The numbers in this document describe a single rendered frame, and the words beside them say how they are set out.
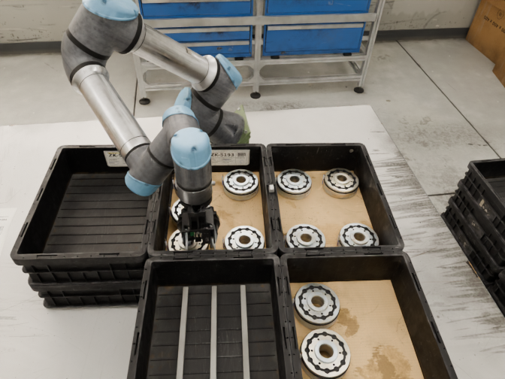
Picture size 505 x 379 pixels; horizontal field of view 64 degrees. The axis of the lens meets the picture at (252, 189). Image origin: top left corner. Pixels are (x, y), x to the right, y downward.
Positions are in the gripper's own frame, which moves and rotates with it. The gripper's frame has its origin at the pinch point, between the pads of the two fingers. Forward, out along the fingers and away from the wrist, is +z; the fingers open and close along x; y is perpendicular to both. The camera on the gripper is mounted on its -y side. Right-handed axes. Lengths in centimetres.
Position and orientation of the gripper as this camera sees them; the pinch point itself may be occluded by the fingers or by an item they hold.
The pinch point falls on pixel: (200, 243)
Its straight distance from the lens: 104.9
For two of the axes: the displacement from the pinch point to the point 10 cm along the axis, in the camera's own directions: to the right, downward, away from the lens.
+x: 9.9, -0.7, 1.2
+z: -0.3, 7.1, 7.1
